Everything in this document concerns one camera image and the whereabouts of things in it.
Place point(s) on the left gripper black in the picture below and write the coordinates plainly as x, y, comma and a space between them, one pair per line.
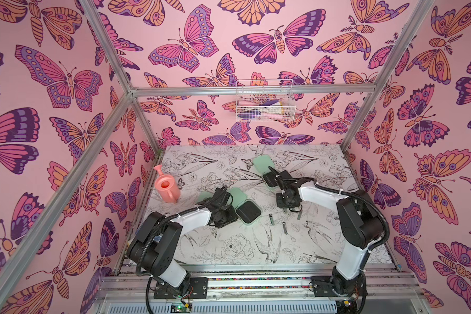
232, 217

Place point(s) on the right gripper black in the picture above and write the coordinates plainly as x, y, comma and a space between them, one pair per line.
277, 178

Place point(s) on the green nail clipper case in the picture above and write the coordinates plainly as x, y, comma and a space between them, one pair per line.
203, 196

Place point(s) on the slanted small nail clipper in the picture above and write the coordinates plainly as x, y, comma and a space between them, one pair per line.
271, 219

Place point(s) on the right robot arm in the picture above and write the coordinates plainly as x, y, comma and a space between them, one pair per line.
363, 226

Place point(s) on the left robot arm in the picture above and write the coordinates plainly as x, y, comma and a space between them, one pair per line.
155, 243

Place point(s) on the pink watering can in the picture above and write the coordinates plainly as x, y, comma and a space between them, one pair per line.
166, 186

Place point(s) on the green circuit board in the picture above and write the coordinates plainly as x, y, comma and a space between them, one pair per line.
181, 308

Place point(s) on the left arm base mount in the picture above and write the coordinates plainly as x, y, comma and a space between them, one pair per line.
191, 287

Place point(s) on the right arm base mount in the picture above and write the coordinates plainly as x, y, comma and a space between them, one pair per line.
337, 286

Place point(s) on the white wire wall basket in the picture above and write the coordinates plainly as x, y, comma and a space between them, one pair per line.
262, 100

